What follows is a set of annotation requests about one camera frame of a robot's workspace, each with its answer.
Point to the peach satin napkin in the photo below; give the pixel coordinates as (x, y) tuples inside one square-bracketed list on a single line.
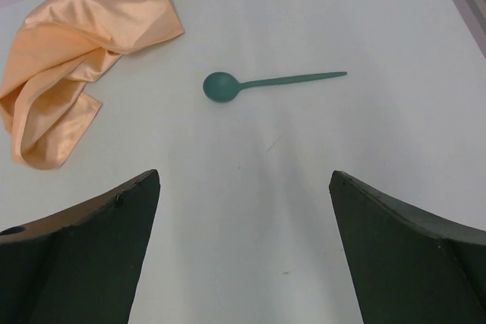
[(62, 46)]

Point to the teal plastic spoon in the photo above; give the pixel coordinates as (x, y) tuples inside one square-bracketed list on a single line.
[(223, 87)]

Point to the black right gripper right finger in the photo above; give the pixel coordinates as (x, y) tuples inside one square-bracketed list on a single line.
[(408, 265)]

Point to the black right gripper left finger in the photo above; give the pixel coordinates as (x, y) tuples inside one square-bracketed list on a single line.
[(82, 264)]

